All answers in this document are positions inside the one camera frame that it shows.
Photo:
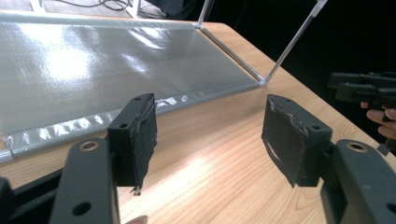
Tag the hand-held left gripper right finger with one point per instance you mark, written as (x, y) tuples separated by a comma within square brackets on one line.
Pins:
[(289, 140)]

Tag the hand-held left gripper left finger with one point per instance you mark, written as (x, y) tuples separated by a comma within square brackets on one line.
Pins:
[(132, 143)]

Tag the white metal stand leg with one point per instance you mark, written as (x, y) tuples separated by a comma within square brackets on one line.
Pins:
[(134, 7), (36, 4)]

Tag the dark cloth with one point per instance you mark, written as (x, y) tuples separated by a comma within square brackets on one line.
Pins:
[(174, 7)]

